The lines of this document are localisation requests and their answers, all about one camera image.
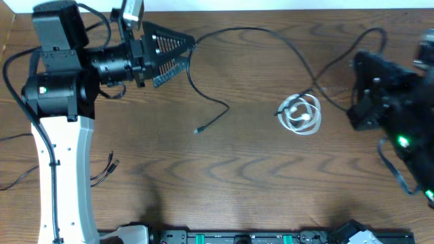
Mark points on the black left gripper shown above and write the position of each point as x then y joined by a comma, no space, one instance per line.
138,62

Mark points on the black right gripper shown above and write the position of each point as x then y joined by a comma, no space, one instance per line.
376,98

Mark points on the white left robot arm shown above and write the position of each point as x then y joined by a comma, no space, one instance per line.
62,101

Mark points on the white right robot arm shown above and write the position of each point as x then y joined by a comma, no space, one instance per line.
399,102

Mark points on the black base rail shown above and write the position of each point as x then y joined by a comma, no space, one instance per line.
349,232

